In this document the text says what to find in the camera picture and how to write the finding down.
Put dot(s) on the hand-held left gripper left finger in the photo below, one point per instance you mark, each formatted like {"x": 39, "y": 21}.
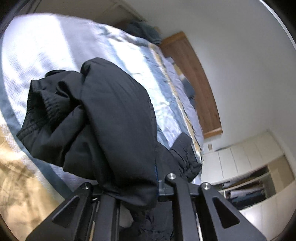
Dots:
{"x": 79, "y": 199}

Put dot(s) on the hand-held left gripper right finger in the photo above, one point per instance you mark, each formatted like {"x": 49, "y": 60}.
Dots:
{"x": 164, "y": 188}

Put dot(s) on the black padded jacket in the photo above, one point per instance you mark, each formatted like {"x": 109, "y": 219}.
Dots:
{"x": 108, "y": 120}

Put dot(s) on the stacked clothes on wardrobe shelf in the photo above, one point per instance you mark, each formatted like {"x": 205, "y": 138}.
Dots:
{"x": 245, "y": 191}

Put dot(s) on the white wardrobe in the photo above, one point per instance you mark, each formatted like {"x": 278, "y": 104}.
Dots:
{"x": 240, "y": 155}

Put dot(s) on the dark blue pillow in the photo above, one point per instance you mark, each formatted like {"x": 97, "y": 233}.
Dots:
{"x": 189, "y": 89}
{"x": 143, "y": 32}

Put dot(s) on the wooden headboard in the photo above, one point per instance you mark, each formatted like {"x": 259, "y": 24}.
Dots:
{"x": 196, "y": 76}

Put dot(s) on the bed with striped bedding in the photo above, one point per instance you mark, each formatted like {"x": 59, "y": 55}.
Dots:
{"x": 57, "y": 41}

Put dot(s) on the beige wall switch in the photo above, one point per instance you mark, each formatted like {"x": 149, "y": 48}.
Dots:
{"x": 210, "y": 147}

